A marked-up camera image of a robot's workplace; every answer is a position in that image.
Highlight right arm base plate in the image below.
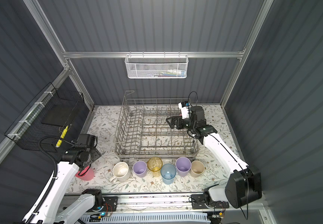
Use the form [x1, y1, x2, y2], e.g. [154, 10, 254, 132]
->
[188, 194, 229, 210]

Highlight white mesh wall basket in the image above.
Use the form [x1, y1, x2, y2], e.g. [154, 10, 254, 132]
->
[125, 55, 189, 79]

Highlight yellow brush in basket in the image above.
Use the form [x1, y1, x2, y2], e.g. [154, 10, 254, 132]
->
[55, 126, 69, 148]

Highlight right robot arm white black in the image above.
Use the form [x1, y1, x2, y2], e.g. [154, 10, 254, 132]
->
[166, 101, 262, 209]

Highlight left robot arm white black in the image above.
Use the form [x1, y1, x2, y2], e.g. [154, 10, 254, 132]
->
[22, 134, 105, 224]

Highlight items in white basket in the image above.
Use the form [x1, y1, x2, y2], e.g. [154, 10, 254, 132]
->
[149, 69, 187, 78]

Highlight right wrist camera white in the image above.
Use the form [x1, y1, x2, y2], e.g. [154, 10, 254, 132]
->
[178, 101, 190, 119]

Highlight pink plastic cup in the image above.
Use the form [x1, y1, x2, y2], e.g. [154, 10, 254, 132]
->
[75, 165, 95, 181]

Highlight black wire wall basket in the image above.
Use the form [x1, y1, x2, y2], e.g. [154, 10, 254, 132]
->
[4, 85, 85, 151]

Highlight yellow transparent cup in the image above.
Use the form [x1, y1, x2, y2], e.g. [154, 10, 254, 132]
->
[147, 157, 163, 177]

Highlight small lilac plastic cup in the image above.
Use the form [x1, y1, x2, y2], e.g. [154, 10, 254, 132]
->
[133, 161, 147, 178]

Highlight floral table mat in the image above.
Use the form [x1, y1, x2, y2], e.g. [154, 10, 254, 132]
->
[66, 106, 227, 194]

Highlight large lilac plastic cup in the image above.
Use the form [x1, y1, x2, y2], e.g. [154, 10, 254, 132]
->
[175, 157, 191, 177]

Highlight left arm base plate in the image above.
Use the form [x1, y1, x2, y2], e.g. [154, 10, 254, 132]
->
[87, 197, 118, 212]

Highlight white ceramic mug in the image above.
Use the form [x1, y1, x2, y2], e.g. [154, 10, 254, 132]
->
[110, 162, 131, 183]

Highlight beige plastic cup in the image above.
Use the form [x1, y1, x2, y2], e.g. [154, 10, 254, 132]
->
[190, 161, 205, 178]

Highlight blue transparent cup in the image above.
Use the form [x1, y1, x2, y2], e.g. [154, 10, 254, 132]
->
[160, 163, 177, 185]

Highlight grey wire dish rack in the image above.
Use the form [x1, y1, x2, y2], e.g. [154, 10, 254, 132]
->
[114, 91, 199, 161]

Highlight white vented front panel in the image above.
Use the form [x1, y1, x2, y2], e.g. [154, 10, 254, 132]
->
[80, 212, 211, 224]

